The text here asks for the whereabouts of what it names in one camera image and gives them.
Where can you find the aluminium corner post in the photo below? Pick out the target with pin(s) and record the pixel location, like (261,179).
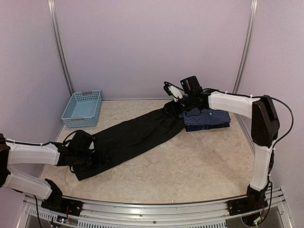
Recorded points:
(60,50)
(247,43)

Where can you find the light blue plastic basket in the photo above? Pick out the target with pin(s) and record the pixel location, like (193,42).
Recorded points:
(82,109)

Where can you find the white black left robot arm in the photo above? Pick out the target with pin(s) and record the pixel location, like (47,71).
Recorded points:
(21,165)

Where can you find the black pinstriped long sleeve shirt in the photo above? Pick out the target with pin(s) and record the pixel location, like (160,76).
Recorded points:
(128,139)

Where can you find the blue checked shirt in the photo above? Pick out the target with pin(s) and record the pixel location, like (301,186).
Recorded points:
(196,116)

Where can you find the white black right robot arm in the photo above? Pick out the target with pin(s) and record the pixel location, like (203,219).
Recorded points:
(264,131)

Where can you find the aluminium front rail frame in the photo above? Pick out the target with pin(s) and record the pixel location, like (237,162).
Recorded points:
(204,214)

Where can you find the right aluminium corner post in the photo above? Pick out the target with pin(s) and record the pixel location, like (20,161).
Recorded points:
(247,43)

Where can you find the left aluminium corner post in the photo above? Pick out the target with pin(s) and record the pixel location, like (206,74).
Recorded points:
(60,50)

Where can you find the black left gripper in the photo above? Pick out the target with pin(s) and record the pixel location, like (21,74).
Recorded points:
(98,162)

